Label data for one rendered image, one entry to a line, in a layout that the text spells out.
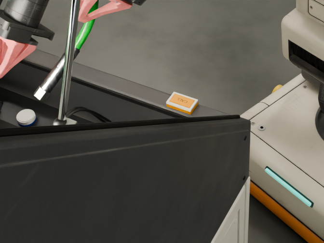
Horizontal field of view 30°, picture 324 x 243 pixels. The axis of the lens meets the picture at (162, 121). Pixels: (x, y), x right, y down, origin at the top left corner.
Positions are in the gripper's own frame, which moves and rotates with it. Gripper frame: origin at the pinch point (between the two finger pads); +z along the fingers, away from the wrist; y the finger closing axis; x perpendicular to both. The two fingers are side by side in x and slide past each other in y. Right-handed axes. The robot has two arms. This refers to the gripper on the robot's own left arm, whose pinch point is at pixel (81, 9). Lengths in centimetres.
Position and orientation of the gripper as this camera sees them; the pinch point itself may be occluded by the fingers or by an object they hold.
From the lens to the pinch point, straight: 90.1
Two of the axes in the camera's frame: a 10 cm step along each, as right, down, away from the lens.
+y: 3.2, 8.1, -4.9
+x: 6.8, 1.7, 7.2
